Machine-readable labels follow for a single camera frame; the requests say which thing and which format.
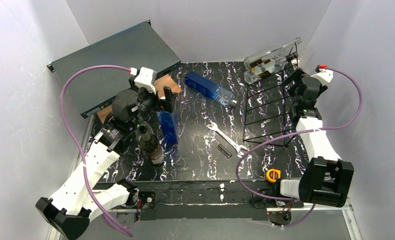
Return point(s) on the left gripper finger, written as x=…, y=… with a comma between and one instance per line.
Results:
x=131, y=81
x=170, y=98

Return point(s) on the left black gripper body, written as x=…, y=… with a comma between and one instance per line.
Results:
x=168, y=98

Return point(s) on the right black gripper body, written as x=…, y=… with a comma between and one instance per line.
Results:
x=296, y=79

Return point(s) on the clear round glass bottle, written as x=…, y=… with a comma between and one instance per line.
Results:
x=262, y=56

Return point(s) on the clear square labelled bottle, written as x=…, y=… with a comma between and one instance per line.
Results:
x=262, y=68

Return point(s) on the black wire wine rack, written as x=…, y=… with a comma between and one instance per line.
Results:
x=268, y=107

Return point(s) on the blue square bottle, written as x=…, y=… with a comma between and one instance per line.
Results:
x=210, y=89
x=169, y=126

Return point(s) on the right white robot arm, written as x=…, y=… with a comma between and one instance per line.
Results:
x=327, y=178

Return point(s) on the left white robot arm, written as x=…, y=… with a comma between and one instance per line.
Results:
x=74, y=205

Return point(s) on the dark green wine bottle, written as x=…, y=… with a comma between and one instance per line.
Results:
x=149, y=143

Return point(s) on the brown wooden board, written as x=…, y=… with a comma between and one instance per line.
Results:
x=160, y=83

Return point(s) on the grey metal electronics box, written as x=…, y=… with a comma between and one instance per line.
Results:
x=137, y=46

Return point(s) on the silver combination wrench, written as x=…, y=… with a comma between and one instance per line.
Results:
x=240, y=149

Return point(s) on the yellow tape measure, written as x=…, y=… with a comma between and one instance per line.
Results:
x=273, y=175

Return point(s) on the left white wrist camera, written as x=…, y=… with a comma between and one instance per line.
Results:
x=144, y=78

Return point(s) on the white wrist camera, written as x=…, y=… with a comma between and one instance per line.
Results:
x=323, y=74
x=144, y=78

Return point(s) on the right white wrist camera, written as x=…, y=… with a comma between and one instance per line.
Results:
x=323, y=74

